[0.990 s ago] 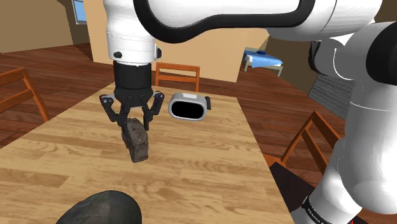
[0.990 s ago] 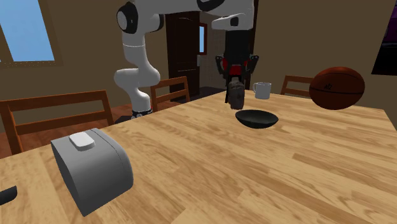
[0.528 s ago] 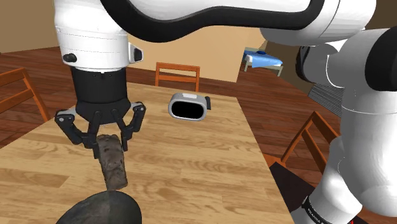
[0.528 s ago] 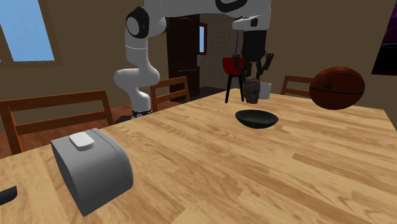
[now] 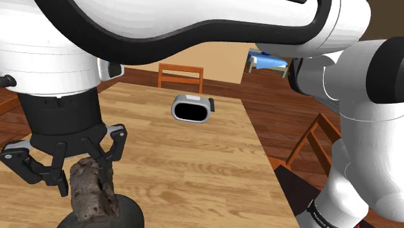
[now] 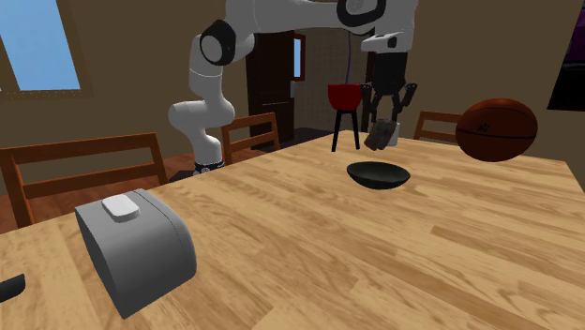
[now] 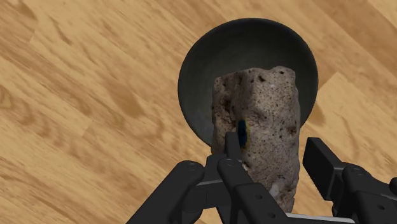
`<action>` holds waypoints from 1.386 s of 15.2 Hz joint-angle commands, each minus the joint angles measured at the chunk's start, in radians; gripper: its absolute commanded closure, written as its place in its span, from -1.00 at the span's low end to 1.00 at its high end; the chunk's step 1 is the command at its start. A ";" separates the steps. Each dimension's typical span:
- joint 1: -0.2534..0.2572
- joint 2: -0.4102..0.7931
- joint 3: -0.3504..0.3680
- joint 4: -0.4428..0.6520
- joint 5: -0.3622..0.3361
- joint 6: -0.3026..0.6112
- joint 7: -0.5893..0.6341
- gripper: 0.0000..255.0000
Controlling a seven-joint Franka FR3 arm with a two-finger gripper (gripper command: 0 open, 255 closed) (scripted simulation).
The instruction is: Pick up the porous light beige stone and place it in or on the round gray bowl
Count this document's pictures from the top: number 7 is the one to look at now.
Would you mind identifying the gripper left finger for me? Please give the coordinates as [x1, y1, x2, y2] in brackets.
[126, 131, 289, 224]

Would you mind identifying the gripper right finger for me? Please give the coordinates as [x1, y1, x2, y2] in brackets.
[302, 137, 397, 224]

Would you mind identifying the speckled beige bread piece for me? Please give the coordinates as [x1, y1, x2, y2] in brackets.
[211, 66, 302, 214]

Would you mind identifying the dark grey bowl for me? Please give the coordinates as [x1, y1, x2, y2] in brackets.
[178, 17, 319, 147]

